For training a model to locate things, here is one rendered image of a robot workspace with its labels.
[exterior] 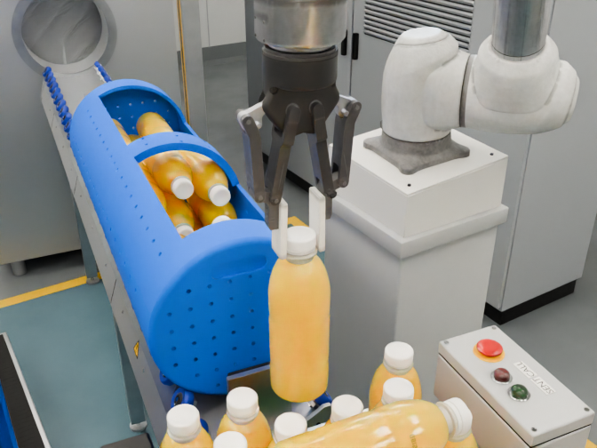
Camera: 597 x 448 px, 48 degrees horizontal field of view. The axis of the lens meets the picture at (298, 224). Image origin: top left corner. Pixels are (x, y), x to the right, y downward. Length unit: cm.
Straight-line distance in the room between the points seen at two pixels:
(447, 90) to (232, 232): 63
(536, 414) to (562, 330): 211
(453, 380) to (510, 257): 179
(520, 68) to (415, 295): 55
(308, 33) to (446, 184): 89
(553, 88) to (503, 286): 152
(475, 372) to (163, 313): 44
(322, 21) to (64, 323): 250
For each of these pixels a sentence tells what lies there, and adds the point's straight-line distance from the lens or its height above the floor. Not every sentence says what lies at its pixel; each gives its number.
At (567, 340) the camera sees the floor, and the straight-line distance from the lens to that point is 297.
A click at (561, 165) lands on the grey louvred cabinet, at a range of 277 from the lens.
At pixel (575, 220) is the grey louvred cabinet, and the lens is 300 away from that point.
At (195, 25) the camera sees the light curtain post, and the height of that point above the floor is 123.
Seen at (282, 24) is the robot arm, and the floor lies 158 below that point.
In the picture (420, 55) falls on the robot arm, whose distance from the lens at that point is 144.
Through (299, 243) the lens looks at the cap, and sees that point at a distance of 75.
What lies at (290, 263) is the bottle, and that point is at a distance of 77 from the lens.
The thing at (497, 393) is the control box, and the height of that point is 110.
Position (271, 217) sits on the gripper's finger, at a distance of 74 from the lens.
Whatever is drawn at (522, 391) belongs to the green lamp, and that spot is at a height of 111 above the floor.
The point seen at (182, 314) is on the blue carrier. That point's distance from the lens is 100.
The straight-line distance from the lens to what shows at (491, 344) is 100.
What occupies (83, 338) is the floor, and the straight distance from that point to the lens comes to 291.
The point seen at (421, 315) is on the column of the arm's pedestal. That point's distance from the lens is 162.
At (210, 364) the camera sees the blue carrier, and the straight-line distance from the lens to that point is 107.
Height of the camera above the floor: 171
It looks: 28 degrees down
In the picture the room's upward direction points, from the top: straight up
